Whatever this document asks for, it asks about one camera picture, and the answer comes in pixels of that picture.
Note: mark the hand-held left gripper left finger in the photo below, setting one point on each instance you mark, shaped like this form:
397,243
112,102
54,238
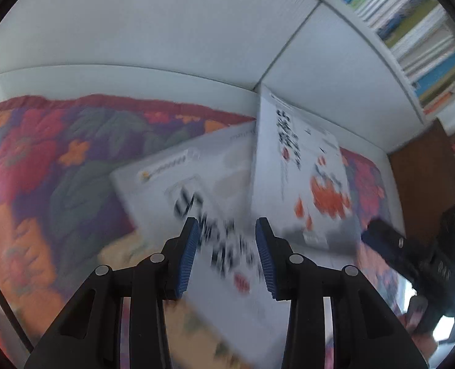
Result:
189,257

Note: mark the brown wooden cabinet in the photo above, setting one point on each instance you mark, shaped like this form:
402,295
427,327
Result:
423,184

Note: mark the white bookshelf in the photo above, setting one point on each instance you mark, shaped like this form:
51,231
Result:
135,27

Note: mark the person's right hand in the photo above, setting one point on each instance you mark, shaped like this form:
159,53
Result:
413,315

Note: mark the white running man book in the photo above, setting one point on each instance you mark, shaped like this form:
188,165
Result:
166,192

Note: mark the white orange creature book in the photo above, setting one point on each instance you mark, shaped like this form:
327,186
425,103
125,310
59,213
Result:
308,153

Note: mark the row of white and blue books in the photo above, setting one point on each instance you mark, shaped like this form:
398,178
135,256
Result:
415,38

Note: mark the floral blanket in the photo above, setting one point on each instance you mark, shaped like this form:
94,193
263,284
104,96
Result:
58,180

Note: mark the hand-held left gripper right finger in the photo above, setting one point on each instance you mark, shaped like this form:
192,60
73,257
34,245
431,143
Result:
265,261

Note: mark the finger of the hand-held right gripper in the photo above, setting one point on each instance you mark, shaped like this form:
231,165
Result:
384,240

